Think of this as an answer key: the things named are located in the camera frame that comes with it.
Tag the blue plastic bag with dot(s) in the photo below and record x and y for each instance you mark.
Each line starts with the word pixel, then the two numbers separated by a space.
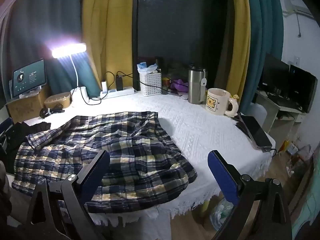
pixel 147 68

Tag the yellow curtain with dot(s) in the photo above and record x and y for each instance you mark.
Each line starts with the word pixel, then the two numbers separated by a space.
pixel 240 42
pixel 107 30

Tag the black monitor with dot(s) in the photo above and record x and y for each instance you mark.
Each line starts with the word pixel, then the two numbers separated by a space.
pixel 273 75

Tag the black power adapter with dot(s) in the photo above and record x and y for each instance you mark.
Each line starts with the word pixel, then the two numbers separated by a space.
pixel 119 83

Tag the white desk lamp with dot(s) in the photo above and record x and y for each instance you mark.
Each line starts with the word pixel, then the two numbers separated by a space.
pixel 68 50

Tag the trash bin with plastic bag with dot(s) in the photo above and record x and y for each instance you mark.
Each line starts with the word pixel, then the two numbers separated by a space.
pixel 220 213

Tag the dark window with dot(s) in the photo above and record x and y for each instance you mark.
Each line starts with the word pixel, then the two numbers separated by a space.
pixel 180 25

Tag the white charger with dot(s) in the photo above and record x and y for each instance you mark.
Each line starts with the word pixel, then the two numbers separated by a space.
pixel 104 86

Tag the tablet with teal screen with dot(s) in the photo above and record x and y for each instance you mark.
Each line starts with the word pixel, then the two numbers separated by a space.
pixel 28 77

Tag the white textured tablecloth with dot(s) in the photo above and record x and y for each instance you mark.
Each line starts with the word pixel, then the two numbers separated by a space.
pixel 200 130

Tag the teal curtain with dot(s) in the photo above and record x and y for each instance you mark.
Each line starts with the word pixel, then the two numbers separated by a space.
pixel 37 17
pixel 265 30

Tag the tan lidded box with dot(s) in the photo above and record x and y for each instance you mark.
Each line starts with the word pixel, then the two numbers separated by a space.
pixel 57 101

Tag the white computer desk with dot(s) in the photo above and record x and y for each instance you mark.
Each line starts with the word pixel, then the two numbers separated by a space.
pixel 270 110

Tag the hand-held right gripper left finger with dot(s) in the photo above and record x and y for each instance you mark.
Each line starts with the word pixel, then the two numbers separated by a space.
pixel 93 177

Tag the white perforated basket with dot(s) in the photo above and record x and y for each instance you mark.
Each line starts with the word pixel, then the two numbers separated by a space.
pixel 150 85

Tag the green bedding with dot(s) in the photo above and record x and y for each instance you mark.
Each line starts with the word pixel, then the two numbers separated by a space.
pixel 307 212

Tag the cardboard box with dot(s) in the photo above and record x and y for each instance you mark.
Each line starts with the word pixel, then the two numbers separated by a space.
pixel 25 107

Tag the steel tumbler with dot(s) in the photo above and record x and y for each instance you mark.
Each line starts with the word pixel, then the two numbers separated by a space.
pixel 195 87

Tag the blue yellow plaid shirt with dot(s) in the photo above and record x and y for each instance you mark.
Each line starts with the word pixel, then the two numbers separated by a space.
pixel 125 150

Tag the purple cloth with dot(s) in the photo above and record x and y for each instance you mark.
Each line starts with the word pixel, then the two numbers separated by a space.
pixel 179 85

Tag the white power strip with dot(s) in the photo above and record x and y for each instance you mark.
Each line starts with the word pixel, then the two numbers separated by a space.
pixel 125 91

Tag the black smartphone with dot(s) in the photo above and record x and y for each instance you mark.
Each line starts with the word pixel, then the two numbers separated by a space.
pixel 257 132

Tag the white bear mug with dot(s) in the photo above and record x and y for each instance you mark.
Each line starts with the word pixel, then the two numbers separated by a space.
pixel 216 102

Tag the white air conditioner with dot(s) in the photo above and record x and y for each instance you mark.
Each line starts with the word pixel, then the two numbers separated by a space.
pixel 297 8

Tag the dark cloth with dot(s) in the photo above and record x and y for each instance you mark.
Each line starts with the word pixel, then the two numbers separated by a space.
pixel 22 132

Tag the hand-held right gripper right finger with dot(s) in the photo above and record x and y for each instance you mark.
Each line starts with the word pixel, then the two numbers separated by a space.
pixel 225 177

